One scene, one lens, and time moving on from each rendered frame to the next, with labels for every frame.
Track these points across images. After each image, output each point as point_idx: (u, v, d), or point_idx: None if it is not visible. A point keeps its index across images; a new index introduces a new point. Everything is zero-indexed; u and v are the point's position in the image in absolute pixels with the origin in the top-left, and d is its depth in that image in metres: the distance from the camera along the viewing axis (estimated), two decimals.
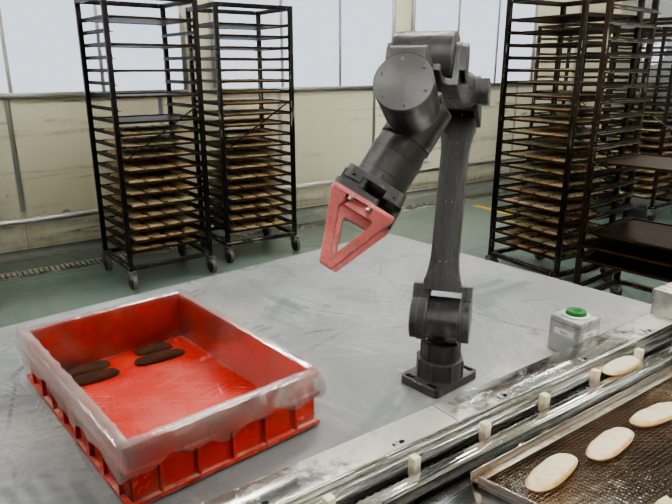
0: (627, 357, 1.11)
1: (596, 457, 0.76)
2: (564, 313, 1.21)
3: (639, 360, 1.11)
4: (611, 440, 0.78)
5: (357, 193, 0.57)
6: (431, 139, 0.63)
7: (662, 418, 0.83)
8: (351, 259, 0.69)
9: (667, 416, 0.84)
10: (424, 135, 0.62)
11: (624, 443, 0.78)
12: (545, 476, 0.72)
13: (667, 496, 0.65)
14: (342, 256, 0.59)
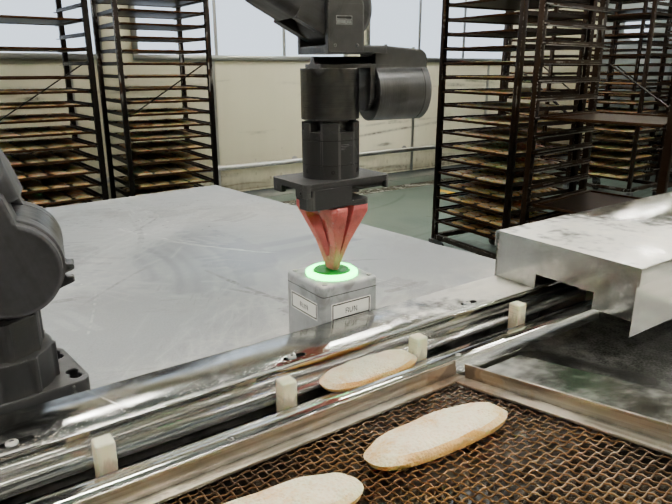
0: (389, 353, 0.54)
1: None
2: (310, 268, 0.64)
3: (412, 358, 0.54)
4: None
5: None
6: None
7: None
8: (323, 245, 0.65)
9: None
10: None
11: None
12: None
13: None
14: None
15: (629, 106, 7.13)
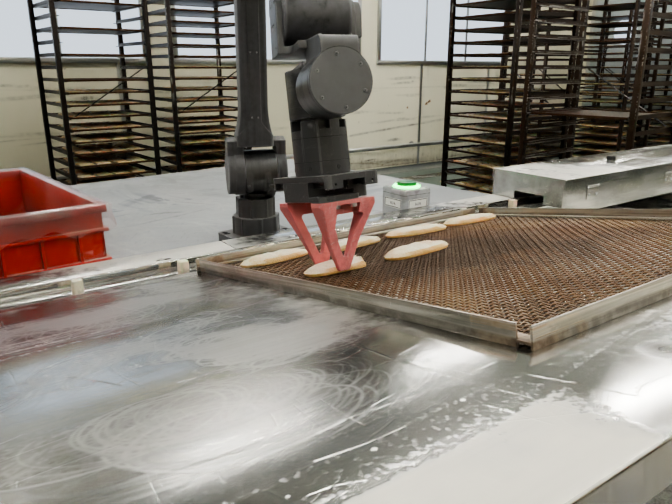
0: None
1: None
2: (395, 184, 1.23)
3: None
4: None
5: None
6: None
7: (415, 230, 0.85)
8: (329, 251, 0.62)
9: (421, 229, 0.85)
10: None
11: (360, 241, 0.79)
12: (261, 256, 0.73)
13: None
14: (310, 253, 0.65)
15: (618, 105, 7.72)
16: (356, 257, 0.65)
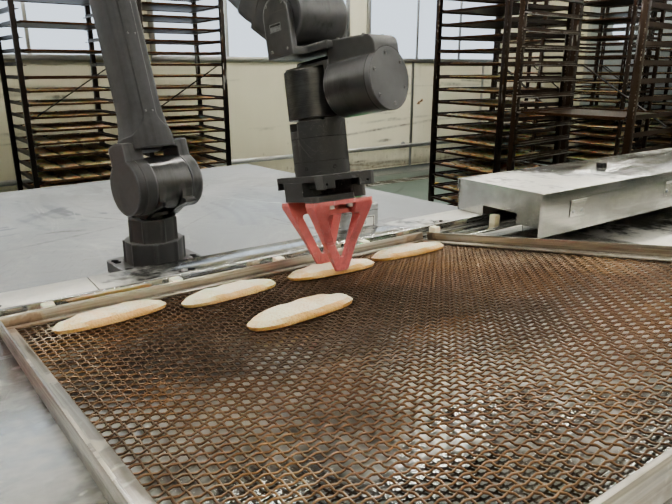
0: None
1: (188, 302, 0.55)
2: None
3: None
4: (227, 287, 0.57)
5: (337, 199, 0.59)
6: None
7: (327, 270, 0.62)
8: (334, 244, 0.66)
9: None
10: None
11: (241, 289, 0.57)
12: (85, 315, 0.51)
13: None
14: (350, 253, 0.62)
15: None
16: None
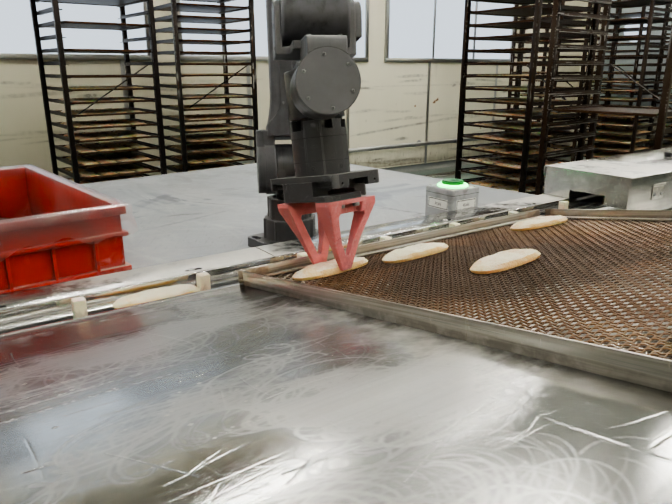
0: (177, 286, 0.71)
1: (390, 259, 0.65)
2: (440, 183, 1.11)
3: (194, 289, 0.70)
4: (415, 247, 0.68)
5: None
6: None
7: None
8: (332, 251, 0.62)
9: None
10: None
11: (428, 249, 0.68)
12: (316, 267, 0.62)
13: None
14: (308, 253, 0.65)
15: (628, 103, 7.60)
16: None
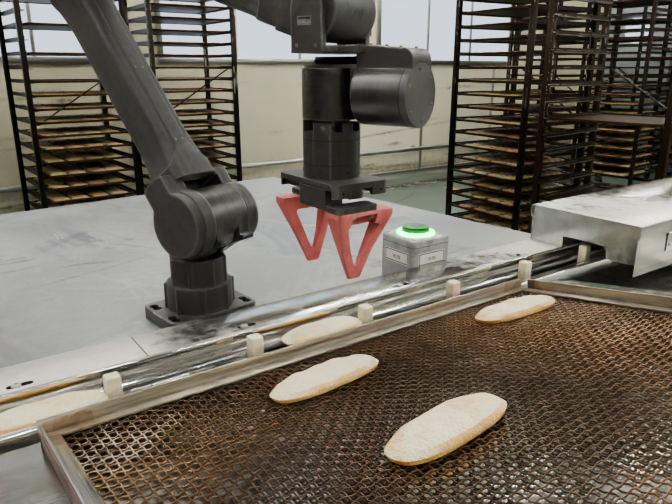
0: None
1: (280, 396, 0.43)
2: (400, 230, 0.88)
3: None
4: (324, 371, 0.45)
5: None
6: None
7: (29, 424, 0.48)
8: (341, 259, 0.60)
9: None
10: None
11: (342, 375, 0.45)
12: (306, 331, 0.64)
13: None
14: (302, 245, 0.67)
15: (629, 107, 7.37)
16: None
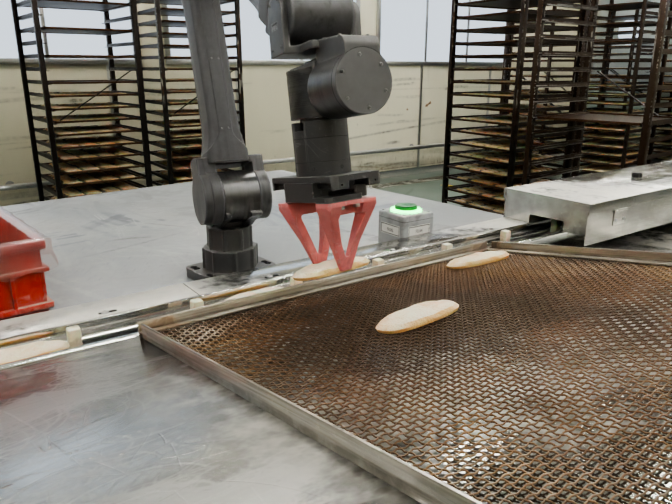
0: None
1: (300, 276, 0.61)
2: (393, 208, 1.07)
3: None
4: (330, 263, 0.63)
5: (348, 200, 0.59)
6: None
7: (4, 363, 0.60)
8: (329, 244, 0.66)
9: (16, 360, 0.61)
10: None
11: None
12: None
13: None
14: (354, 253, 0.63)
15: (623, 107, 7.56)
16: None
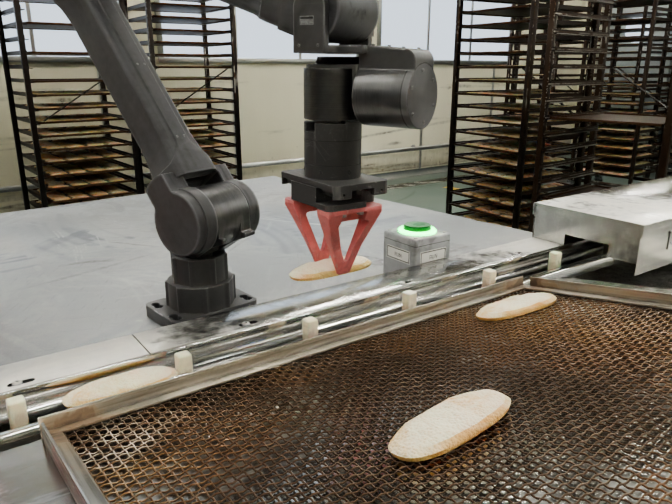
0: None
1: (295, 275, 0.61)
2: (401, 228, 0.88)
3: None
4: (329, 263, 0.64)
5: (350, 208, 0.58)
6: None
7: None
8: None
9: None
10: None
11: None
12: (94, 389, 0.52)
13: None
14: (354, 258, 0.63)
15: (630, 106, 7.37)
16: None
